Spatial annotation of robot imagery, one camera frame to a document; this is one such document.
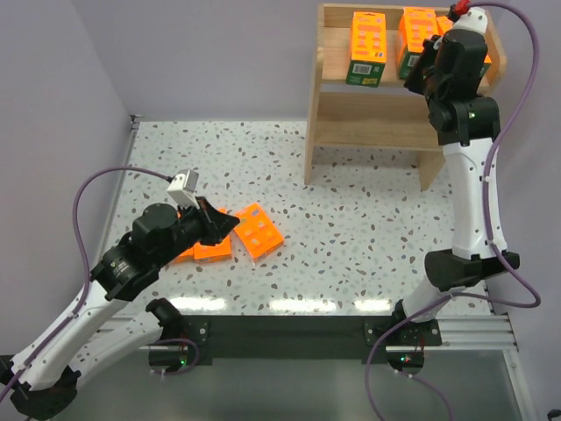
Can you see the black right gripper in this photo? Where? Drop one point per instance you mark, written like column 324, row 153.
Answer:
column 421, row 70

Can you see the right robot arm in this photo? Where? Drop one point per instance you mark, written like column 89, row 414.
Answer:
column 466, row 131

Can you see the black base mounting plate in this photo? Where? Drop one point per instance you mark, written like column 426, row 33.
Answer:
column 290, row 338

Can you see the orange sponge box narrow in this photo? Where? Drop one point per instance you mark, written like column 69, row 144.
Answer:
column 416, row 25
column 368, row 49

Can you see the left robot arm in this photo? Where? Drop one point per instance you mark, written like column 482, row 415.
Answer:
column 42, row 380

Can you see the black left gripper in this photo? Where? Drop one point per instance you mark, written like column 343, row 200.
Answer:
column 207, row 224

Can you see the orange sponge box wide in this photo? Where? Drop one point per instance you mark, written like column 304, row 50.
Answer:
column 206, row 254
column 257, row 232

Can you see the wooden shelf unit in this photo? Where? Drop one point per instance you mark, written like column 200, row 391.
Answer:
column 388, row 116

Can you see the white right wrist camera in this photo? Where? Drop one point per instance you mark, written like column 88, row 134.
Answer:
column 466, row 17

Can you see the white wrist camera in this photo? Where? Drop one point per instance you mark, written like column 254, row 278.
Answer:
column 466, row 17
column 182, row 188

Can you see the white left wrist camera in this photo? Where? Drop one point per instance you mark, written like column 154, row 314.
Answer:
column 182, row 188

